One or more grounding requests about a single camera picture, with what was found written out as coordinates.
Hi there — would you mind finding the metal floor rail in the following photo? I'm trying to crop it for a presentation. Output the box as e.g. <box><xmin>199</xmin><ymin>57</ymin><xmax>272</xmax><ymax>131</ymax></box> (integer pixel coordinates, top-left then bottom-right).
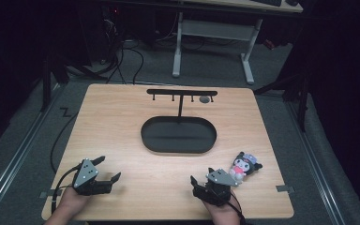
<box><xmin>285</xmin><ymin>101</ymin><xmax>349</xmax><ymax>225</ymax></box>
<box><xmin>0</xmin><ymin>82</ymin><xmax>64</xmax><ymax>219</ymax></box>

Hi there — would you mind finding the black hook rack with tray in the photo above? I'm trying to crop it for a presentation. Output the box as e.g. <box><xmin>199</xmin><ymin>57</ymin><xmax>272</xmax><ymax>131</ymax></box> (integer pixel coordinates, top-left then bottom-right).
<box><xmin>140</xmin><ymin>88</ymin><xmax>218</xmax><ymax>155</ymax></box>

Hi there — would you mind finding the black keyboard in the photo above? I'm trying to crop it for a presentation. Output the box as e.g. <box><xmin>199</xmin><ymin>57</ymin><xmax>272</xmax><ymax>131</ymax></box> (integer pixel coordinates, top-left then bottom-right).
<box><xmin>250</xmin><ymin>0</ymin><xmax>283</xmax><ymax>8</ymax></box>

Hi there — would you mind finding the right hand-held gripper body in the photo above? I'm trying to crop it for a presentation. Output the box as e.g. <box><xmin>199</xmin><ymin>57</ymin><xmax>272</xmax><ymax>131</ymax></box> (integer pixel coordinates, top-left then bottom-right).
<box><xmin>192</xmin><ymin>168</ymin><xmax>239</xmax><ymax>207</ymax></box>

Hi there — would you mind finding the black metal stand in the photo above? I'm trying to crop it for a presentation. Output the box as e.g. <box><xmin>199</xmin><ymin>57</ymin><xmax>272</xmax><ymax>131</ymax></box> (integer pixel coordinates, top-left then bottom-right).
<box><xmin>38</xmin><ymin>52</ymin><xmax>107</xmax><ymax>113</ymax></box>
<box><xmin>252</xmin><ymin>67</ymin><xmax>314</xmax><ymax>133</ymax></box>

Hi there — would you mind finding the person's left hand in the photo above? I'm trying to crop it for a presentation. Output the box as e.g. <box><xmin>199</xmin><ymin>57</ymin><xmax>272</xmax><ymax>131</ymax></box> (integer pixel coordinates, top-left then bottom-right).
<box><xmin>56</xmin><ymin>186</ymin><xmax>92</xmax><ymax>218</ymax></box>

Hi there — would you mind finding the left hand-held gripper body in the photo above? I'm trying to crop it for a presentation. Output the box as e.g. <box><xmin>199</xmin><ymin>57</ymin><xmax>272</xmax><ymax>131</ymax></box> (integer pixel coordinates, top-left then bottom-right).
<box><xmin>71</xmin><ymin>158</ymin><xmax>113</xmax><ymax>197</ymax></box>

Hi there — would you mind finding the person's right hand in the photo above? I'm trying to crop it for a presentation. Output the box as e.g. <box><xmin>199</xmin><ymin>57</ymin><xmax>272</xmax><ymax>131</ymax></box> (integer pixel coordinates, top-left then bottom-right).
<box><xmin>201</xmin><ymin>190</ymin><xmax>242</xmax><ymax>220</ymax></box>

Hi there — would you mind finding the black floor cable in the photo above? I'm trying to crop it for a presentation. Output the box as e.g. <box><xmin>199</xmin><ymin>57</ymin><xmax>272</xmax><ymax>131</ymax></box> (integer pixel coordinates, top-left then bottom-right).
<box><xmin>49</xmin><ymin>112</ymin><xmax>80</xmax><ymax>174</ymax></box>

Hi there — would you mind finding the white frame desk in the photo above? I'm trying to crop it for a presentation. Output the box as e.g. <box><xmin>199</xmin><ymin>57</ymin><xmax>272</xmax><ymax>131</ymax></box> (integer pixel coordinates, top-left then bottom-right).
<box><xmin>106</xmin><ymin>0</ymin><xmax>305</xmax><ymax>86</ymax></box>

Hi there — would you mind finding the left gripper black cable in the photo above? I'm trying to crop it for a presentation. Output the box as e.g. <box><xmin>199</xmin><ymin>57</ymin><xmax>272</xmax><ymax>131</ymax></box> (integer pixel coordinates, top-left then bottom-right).
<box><xmin>50</xmin><ymin>164</ymin><xmax>83</xmax><ymax>216</ymax></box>

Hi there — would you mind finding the grey tape strip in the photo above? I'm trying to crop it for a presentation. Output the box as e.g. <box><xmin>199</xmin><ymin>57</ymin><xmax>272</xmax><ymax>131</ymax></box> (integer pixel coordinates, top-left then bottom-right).
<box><xmin>38</xmin><ymin>188</ymin><xmax>56</xmax><ymax>200</ymax></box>
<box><xmin>276</xmin><ymin>184</ymin><xmax>295</xmax><ymax>193</ymax></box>

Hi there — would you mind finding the bundle of black cables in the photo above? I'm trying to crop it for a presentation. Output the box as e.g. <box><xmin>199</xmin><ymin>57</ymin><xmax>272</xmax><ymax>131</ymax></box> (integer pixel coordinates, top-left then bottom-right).
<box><xmin>97</xmin><ymin>12</ymin><xmax>146</xmax><ymax>86</ymax></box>

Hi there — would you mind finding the black and pink plush toy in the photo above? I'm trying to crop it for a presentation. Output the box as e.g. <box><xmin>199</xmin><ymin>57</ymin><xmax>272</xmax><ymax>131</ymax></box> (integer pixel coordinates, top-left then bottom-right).
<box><xmin>229</xmin><ymin>151</ymin><xmax>263</xmax><ymax>184</ymax></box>

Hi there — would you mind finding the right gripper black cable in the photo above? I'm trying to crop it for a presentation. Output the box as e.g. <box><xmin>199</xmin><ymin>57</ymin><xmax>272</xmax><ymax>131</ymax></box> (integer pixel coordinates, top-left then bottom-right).
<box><xmin>229</xmin><ymin>190</ymin><xmax>248</xmax><ymax>225</ymax></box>

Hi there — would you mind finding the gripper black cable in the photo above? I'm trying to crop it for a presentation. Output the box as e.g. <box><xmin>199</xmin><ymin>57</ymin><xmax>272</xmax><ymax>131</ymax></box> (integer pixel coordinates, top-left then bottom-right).
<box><xmin>229</xmin><ymin>190</ymin><xmax>248</xmax><ymax>225</ymax></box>
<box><xmin>50</xmin><ymin>164</ymin><xmax>83</xmax><ymax>216</ymax></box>

